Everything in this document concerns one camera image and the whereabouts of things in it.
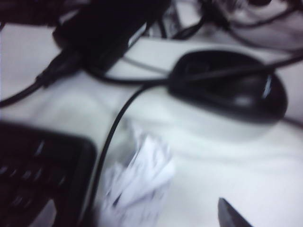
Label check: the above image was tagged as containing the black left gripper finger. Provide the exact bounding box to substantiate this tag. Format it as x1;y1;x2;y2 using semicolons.
217;197;253;227

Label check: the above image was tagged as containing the large white paper ball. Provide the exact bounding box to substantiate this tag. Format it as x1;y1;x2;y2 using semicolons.
101;122;176;213

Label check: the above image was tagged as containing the black computer mouse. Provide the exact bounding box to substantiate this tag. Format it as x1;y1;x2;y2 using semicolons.
167;48;289;125

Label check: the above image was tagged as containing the black computer keyboard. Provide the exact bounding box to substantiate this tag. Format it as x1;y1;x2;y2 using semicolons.
0;122;98;227

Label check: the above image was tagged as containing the black power adapter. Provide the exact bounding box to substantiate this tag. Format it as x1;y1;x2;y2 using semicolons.
52;0;172;74

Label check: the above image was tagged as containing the thin black desk cable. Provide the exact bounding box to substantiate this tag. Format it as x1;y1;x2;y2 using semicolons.
89;53;303;206

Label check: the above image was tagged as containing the thick black power cable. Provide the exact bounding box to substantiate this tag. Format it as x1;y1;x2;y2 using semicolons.
0;51;82;109

